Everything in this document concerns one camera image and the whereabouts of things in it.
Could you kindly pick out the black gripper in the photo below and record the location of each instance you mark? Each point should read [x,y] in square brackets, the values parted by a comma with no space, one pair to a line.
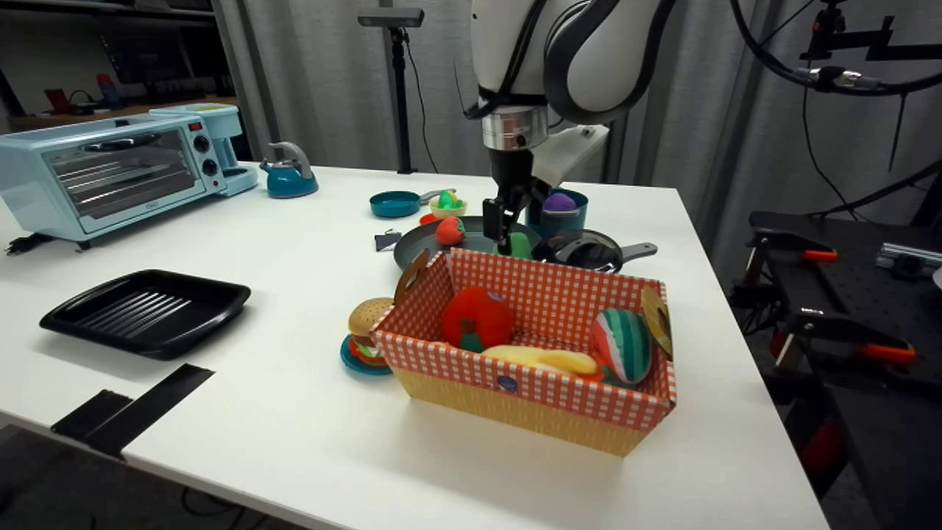
[516,175]

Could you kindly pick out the green pear plush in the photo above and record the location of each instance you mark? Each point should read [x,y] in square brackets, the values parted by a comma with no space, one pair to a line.
[522,245]

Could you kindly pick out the purple plum plush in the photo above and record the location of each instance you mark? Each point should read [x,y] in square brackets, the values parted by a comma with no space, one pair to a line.
[559,203]

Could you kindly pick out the red apple plush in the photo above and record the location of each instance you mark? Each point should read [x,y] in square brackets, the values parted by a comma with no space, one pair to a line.
[474,316]

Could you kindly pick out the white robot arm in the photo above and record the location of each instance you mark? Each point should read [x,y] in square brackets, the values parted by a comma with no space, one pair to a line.
[590,59]

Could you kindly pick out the teal toy pot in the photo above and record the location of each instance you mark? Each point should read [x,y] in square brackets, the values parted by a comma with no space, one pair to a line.
[568,225]

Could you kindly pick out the red strawberry plush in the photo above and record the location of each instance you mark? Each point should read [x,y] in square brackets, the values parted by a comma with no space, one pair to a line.
[428,219]
[447,231]

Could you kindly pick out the red green yellow plush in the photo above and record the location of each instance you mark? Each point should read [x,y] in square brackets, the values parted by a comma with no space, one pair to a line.
[447,203]

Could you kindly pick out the black toy pot with lid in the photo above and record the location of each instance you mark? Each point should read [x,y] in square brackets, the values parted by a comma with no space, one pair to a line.
[590,254]

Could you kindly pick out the teal toy frying pan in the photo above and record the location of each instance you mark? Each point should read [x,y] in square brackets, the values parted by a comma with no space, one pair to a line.
[394,203]

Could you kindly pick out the small grey toy utensil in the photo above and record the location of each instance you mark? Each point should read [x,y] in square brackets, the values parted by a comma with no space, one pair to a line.
[383,241]

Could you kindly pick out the yellow banana plush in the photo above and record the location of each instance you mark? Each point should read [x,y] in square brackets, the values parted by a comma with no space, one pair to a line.
[539,360]

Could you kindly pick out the burger plush toy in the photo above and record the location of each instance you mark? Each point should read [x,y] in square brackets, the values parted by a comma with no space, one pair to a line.
[369,316]

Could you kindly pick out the orange checkered cardboard box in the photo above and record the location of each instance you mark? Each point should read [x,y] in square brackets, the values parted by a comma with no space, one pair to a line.
[530,400]

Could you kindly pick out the small teal toy plate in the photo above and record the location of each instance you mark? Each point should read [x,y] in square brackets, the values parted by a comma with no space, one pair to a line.
[352,360]

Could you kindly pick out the teal measuring cup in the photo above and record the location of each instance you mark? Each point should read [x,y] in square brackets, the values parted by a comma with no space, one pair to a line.
[288,179]

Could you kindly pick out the grey curtain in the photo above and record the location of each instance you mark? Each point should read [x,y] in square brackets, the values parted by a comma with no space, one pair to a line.
[296,76]

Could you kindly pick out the black grill tray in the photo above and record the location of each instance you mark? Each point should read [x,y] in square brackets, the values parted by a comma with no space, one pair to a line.
[149,313]

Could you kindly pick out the grey device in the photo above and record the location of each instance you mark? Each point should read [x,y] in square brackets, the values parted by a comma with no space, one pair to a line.
[907,257]

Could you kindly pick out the light blue toaster oven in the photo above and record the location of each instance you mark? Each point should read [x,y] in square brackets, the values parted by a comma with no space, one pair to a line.
[119,178]

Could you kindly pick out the dark shelf unit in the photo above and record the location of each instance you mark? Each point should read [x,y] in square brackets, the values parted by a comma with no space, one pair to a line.
[149,48]

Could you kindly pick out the long black tape strip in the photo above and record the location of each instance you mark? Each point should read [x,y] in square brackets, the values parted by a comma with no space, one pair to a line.
[149,406]

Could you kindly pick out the black side table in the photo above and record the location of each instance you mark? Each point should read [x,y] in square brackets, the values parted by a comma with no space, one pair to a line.
[884,430]

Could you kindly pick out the short black tape strip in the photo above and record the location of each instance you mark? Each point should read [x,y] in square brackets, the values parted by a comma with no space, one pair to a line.
[93,413]

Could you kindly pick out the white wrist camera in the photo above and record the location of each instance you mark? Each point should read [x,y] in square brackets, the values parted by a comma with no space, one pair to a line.
[574,151]

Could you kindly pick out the black camera stand pole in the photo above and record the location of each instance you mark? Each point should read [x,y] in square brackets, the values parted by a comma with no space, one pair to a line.
[400,97]

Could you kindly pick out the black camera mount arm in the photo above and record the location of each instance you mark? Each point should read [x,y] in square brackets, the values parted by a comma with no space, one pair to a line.
[862,41]

